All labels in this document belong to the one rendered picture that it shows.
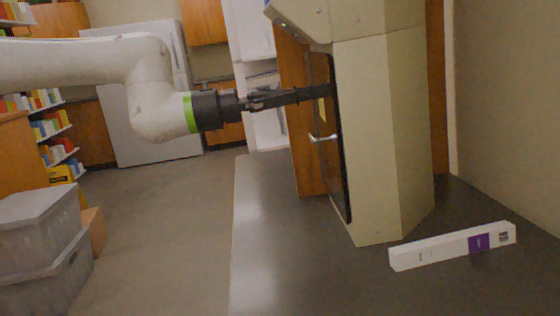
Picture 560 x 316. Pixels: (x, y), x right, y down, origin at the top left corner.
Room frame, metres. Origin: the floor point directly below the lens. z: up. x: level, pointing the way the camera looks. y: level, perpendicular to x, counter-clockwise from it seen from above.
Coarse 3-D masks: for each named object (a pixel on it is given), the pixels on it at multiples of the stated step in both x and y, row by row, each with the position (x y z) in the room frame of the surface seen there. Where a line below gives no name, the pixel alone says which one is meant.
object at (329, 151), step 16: (320, 64) 1.01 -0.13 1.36; (320, 80) 1.04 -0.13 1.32; (336, 112) 0.92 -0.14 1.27; (320, 128) 1.14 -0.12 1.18; (336, 128) 0.92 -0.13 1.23; (320, 144) 1.18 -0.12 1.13; (336, 144) 0.93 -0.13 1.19; (336, 160) 0.95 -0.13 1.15; (336, 176) 0.98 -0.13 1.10; (336, 192) 1.01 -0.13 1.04
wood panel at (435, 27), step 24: (432, 0) 1.29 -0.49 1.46; (432, 24) 1.29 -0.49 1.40; (288, 48) 1.28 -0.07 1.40; (432, 48) 1.29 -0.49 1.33; (288, 72) 1.28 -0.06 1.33; (432, 72) 1.29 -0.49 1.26; (432, 96) 1.29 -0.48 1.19; (288, 120) 1.27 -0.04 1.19; (312, 120) 1.28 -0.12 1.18; (432, 120) 1.29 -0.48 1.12; (312, 144) 1.28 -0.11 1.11; (432, 144) 1.29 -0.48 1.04; (312, 168) 1.28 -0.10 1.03; (312, 192) 1.28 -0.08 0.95
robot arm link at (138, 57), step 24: (0, 48) 0.84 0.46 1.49; (24, 48) 0.86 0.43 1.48; (48, 48) 0.87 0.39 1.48; (72, 48) 0.89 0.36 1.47; (96, 48) 0.90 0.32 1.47; (120, 48) 0.91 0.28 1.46; (144, 48) 0.92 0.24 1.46; (168, 48) 0.97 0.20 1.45; (0, 72) 0.83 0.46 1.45; (24, 72) 0.85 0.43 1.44; (48, 72) 0.86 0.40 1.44; (72, 72) 0.88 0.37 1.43; (96, 72) 0.89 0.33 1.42; (120, 72) 0.91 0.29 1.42; (144, 72) 0.91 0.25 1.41; (168, 72) 0.94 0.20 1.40
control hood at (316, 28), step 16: (272, 0) 0.91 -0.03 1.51; (288, 0) 0.90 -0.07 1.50; (304, 0) 0.91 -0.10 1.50; (320, 0) 0.91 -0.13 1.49; (272, 16) 1.09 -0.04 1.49; (288, 16) 0.90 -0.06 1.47; (304, 16) 0.91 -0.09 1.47; (320, 16) 0.91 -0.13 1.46; (304, 32) 0.91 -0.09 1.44; (320, 32) 0.91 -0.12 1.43
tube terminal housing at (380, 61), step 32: (352, 0) 0.91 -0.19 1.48; (384, 0) 0.92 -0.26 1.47; (416, 0) 1.03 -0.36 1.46; (352, 32) 0.91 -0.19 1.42; (384, 32) 0.91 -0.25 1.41; (416, 32) 1.02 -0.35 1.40; (352, 64) 0.91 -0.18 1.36; (384, 64) 0.91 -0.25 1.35; (416, 64) 1.01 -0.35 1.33; (352, 96) 0.91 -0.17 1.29; (384, 96) 0.91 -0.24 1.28; (416, 96) 1.01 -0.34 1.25; (352, 128) 0.91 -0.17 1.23; (384, 128) 0.91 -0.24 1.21; (416, 128) 1.00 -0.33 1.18; (352, 160) 0.91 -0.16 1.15; (384, 160) 0.91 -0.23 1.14; (416, 160) 0.99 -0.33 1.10; (352, 192) 0.91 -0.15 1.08; (384, 192) 0.91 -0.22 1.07; (416, 192) 0.98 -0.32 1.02; (352, 224) 0.92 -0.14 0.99; (384, 224) 0.91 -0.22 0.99; (416, 224) 0.97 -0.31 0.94
